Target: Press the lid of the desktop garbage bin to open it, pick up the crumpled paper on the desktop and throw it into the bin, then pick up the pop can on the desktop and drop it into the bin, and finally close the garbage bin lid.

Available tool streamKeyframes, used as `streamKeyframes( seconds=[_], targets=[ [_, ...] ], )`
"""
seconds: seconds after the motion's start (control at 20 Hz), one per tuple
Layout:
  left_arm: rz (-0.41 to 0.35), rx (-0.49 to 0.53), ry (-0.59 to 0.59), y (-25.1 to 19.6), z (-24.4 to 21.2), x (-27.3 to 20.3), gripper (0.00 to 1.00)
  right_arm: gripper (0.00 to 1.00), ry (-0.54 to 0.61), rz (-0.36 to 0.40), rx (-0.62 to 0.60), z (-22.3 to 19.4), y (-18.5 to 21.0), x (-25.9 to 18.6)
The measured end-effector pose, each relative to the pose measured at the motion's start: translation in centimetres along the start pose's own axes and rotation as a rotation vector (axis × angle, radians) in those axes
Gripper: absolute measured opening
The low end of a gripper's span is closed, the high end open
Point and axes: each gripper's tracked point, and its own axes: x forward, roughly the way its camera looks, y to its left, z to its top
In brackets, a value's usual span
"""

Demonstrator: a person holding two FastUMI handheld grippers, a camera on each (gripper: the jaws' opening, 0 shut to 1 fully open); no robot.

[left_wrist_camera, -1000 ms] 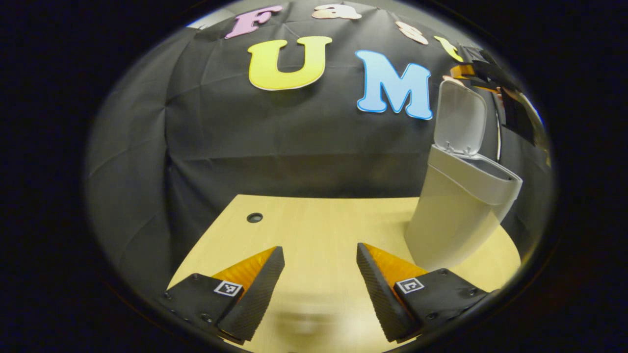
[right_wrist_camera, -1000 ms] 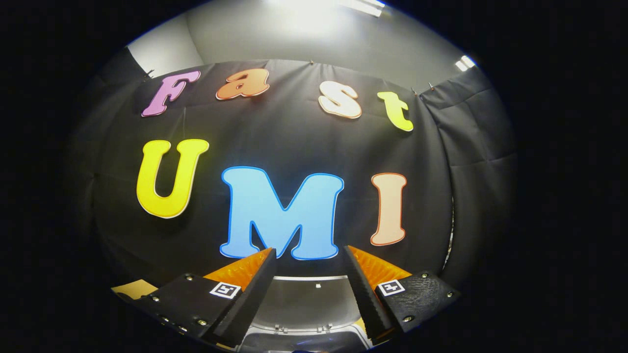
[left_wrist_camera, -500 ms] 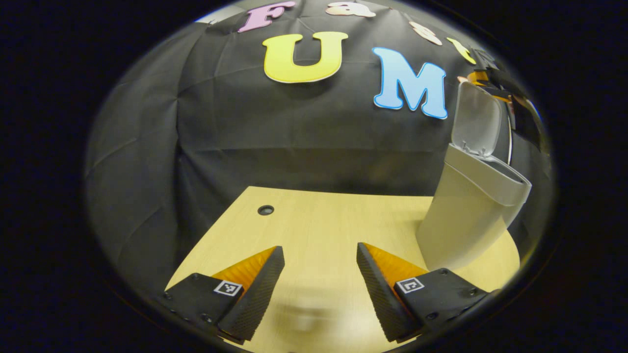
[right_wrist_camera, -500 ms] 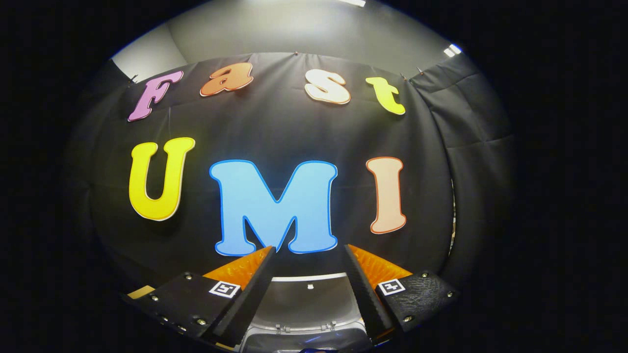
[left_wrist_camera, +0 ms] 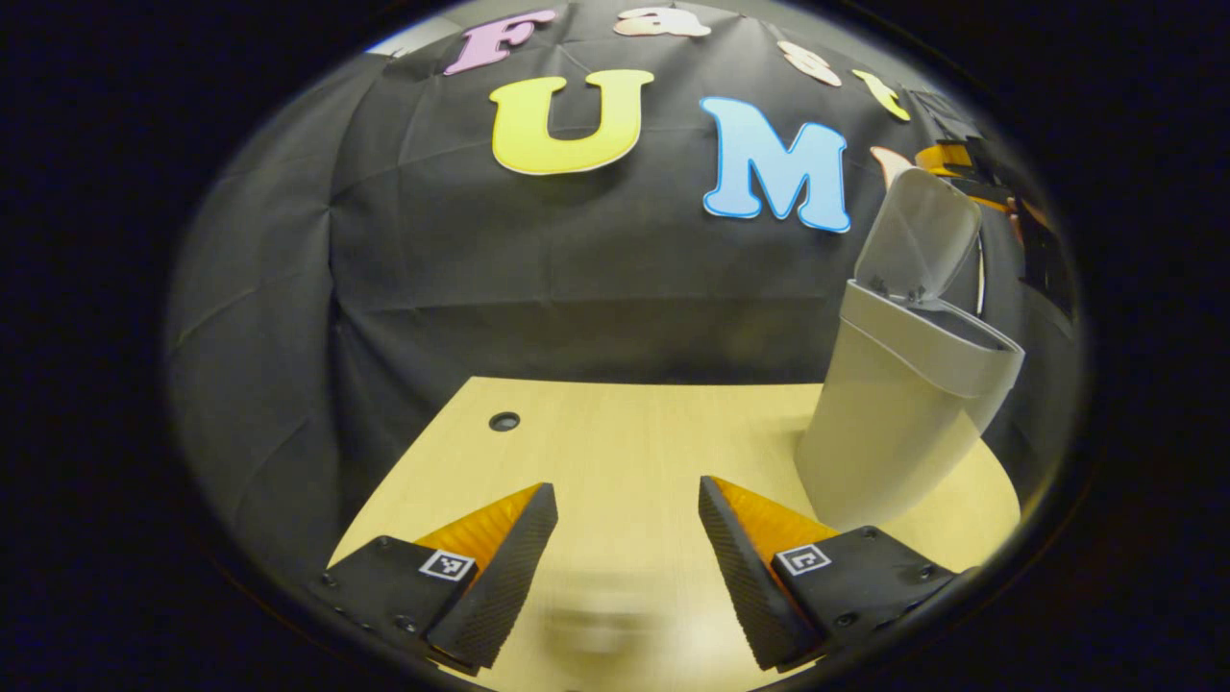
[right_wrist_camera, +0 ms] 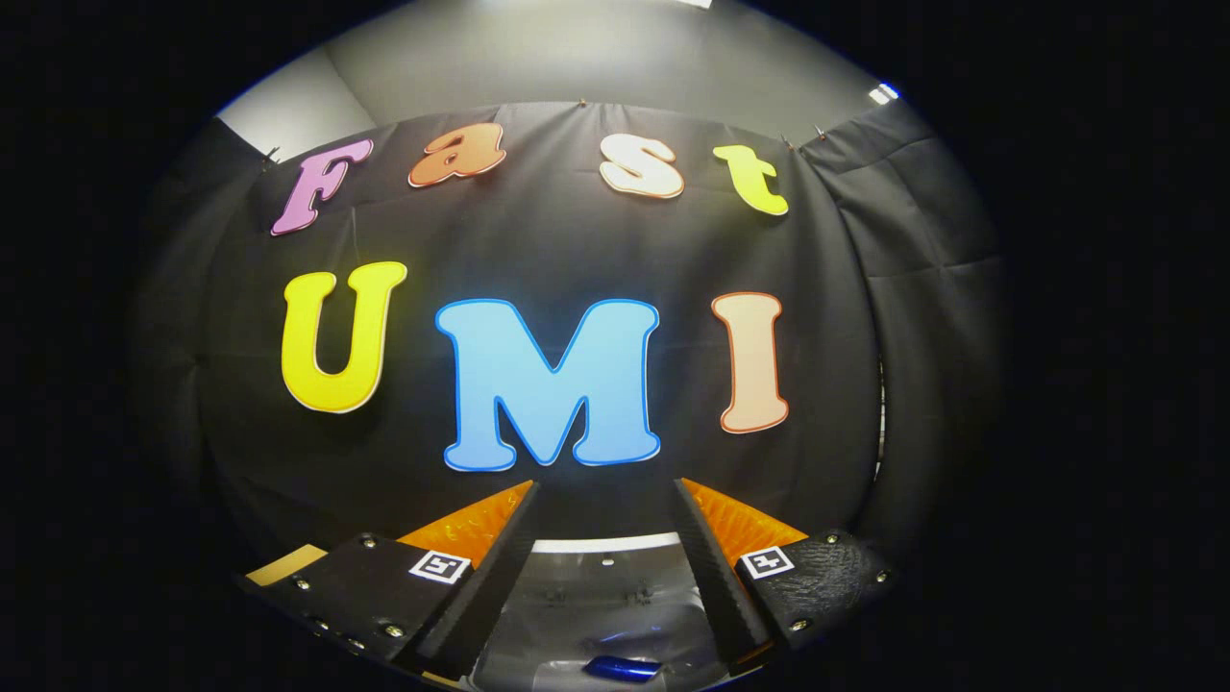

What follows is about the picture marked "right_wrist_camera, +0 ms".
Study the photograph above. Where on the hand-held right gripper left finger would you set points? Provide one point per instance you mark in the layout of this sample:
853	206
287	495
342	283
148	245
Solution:
490	586

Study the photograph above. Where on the white desktop garbage bin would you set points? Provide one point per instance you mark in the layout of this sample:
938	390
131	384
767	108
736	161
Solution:
596	605

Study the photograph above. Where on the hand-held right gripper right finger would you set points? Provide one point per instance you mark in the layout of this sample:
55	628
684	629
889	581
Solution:
716	577

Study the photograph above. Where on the blue pop can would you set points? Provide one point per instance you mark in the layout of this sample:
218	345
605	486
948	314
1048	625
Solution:
623	668

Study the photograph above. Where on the white ceiling light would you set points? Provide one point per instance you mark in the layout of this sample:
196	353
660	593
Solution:
882	93

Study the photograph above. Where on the wooden desktop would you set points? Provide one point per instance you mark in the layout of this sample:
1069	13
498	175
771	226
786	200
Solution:
283	564

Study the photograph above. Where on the black backdrop cloth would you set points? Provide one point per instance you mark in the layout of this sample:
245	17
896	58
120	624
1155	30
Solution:
577	250

